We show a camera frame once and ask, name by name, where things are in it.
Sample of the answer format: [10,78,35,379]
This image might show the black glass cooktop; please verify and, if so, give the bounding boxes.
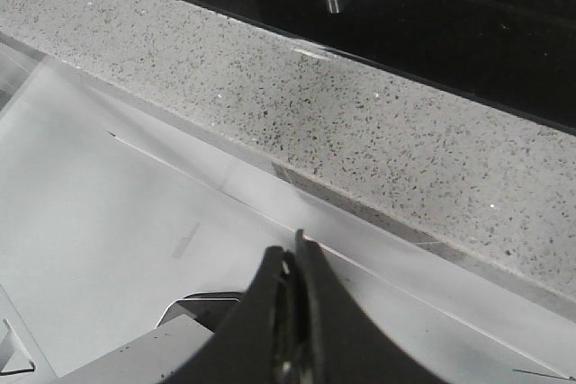
[182,0,575,133]

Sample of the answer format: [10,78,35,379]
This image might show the grey cabinet front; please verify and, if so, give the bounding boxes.
[1,44,575,383]

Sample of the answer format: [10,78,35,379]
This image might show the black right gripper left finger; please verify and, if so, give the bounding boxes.
[163,246,284,383]

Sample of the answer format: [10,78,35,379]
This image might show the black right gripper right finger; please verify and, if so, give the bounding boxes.
[290,229,444,383]

